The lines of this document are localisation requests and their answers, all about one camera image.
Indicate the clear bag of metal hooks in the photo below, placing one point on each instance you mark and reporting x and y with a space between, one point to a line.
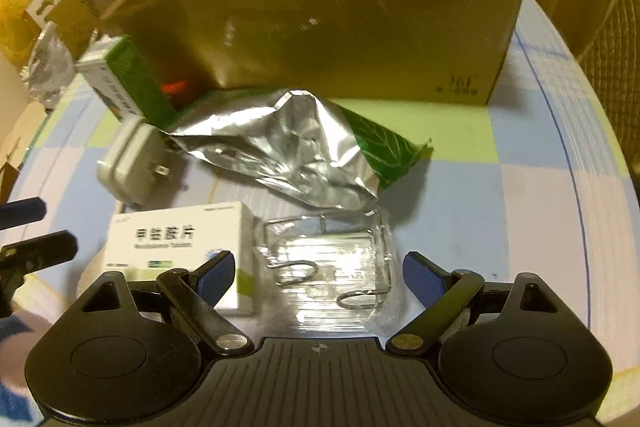
325 252

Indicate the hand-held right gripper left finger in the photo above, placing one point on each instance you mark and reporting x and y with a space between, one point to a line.
219 274

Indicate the stacked brown cardboard cartons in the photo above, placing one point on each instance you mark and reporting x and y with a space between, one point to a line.
85 12

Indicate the white square container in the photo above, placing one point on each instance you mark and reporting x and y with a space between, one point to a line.
127 162

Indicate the white medicine box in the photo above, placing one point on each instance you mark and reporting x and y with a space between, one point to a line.
165 237

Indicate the green and white carton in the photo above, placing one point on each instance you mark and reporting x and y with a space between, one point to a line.
125 77

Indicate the quilted chair back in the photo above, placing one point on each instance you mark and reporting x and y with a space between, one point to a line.
617 57

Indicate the small orange object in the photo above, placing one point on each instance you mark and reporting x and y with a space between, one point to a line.
176 85

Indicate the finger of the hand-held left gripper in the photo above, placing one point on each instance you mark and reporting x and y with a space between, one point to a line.
40 247
22 213

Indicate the crumpled silver plastic bag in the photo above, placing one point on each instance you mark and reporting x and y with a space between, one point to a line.
47 67

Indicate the brown cardboard box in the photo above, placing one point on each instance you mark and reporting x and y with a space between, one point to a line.
350 32

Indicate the silver foil bag green print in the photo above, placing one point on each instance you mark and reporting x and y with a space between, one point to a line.
280 152

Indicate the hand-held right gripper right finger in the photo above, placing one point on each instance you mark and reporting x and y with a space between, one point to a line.
421 277

